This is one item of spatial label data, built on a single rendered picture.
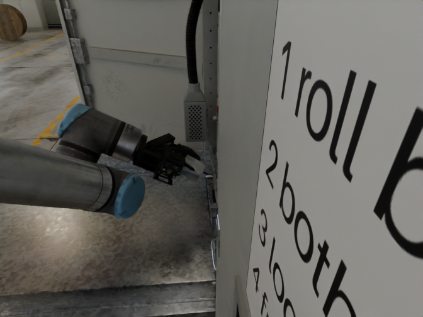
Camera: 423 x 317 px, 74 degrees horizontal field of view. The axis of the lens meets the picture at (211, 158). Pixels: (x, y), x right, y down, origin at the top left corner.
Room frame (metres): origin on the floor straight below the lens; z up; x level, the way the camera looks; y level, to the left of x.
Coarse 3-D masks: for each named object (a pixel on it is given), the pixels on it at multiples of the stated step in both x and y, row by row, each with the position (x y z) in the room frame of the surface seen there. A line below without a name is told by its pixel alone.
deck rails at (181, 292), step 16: (112, 160) 0.90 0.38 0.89; (96, 288) 0.36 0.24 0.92; (112, 288) 0.36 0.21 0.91; (128, 288) 0.36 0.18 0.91; (144, 288) 0.36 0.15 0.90; (160, 288) 0.37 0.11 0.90; (176, 288) 0.37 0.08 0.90; (192, 288) 0.37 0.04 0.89; (208, 288) 0.37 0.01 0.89; (0, 304) 0.34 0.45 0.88; (16, 304) 0.34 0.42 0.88; (32, 304) 0.34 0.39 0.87; (48, 304) 0.35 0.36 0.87; (64, 304) 0.35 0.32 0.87; (80, 304) 0.35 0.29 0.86; (96, 304) 0.35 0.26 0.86; (112, 304) 0.36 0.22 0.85; (128, 304) 0.36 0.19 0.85; (144, 304) 0.36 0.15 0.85
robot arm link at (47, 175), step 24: (0, 144) 0.29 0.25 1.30; (24, 144) 0.33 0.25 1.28; (0, 168) 0.27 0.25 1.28; (24, 168) 0.29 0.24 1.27; (48, 168) 0.32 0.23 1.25; (72, 168) 0.36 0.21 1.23; (96, 168) 0.40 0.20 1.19; (0, 192) 0.26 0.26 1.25; (24, 192) 0.28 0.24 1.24; (48, 192) 0.31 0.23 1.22; (72, 192) 0.34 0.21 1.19; (96, 192) 0.37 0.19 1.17; (120, 192) 0.40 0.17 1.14; (144, 192) 0.46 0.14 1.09; (120, 216) 0.39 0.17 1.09
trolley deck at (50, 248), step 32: (160, 192) 0.76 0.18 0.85; (192, 192) 0.76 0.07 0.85; (0, 224) 0.61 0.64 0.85; (32, 224) 0.61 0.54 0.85; (64, 224) 0.61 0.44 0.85; (96, 224) 0.61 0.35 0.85; (128, 224) 0.61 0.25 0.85; (160, 224) 0.61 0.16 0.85; (192, 224) 0.61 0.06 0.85; (0, 256) 0.49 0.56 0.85; (32, 256) 0.49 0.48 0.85; (64, 256) 0.49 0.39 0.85; (96, 256) 0.49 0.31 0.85; (128, 256) 0.49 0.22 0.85; (160, 256) 0.49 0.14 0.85; (192, 256) 0.49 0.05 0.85; (0, 288) 0.40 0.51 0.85; (32, 288) 0.40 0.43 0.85; (64, 288) 0.40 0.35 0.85
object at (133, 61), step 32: (64, 0) 1.25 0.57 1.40; (96, 0) 1.18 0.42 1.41; (128, 0) 1.13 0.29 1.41; (160, 0) 1.07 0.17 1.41; (64, 32) 1.23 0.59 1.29; (96, 32) 1.20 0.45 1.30; (128, 32) 1.13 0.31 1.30; (160, 32) 1.08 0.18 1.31; (96, 64) 1.21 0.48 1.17; (128, 64) 1.14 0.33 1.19; (160, 64) 1.06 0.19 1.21; (96, 96) 1.23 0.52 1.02; (128, 96) 1.15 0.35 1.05; (160, 96) 1.09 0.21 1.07; (160, 128) 1.10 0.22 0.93
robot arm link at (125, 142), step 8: (128, 128) 0.60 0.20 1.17; (136, 128) 0.61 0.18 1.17; (120, 136) 0.57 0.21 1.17; (128, 136) 0.57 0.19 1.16; (136, 136) 0.58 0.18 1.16; (120, 144) 0.56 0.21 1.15; (128, 144) 0.56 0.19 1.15; (136, 144) 0.57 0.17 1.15; (120, 152) 0.55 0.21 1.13; (128, 152) 0.56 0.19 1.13; (136, 152) 0.57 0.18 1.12; (128, 160) 0.56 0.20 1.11
